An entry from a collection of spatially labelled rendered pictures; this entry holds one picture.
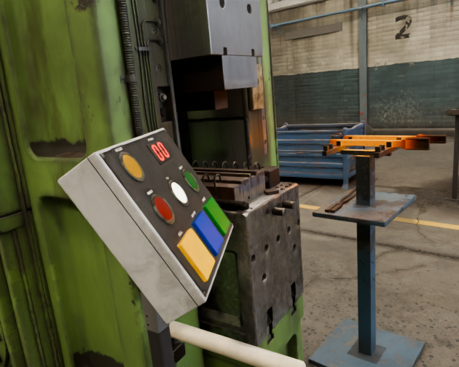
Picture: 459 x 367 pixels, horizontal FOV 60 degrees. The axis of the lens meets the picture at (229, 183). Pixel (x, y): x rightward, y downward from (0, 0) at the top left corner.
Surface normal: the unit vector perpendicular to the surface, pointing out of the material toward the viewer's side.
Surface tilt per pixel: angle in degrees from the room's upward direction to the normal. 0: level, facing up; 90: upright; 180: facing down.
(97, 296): 90
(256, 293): 90
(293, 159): 90
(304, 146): 89
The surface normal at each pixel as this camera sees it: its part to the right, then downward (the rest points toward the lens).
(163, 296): -0.14, 0.24
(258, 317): 0.84, 0.05
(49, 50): -0.54, 0.22
